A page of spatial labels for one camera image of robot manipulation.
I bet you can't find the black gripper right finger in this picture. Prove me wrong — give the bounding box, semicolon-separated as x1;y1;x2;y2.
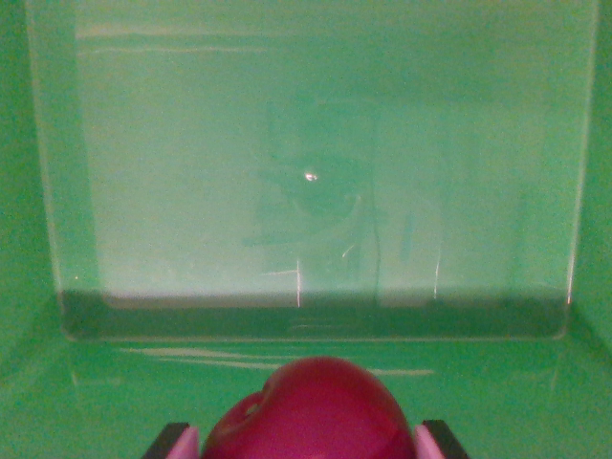
413;419;471;459

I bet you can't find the dark red round fruit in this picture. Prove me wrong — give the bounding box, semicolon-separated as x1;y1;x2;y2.
200;356;417;459

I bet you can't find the green plastic bin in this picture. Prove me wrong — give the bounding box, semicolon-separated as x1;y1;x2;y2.
0;0;612;459

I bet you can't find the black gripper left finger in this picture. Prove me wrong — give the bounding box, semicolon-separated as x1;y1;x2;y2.
141;422;200;459

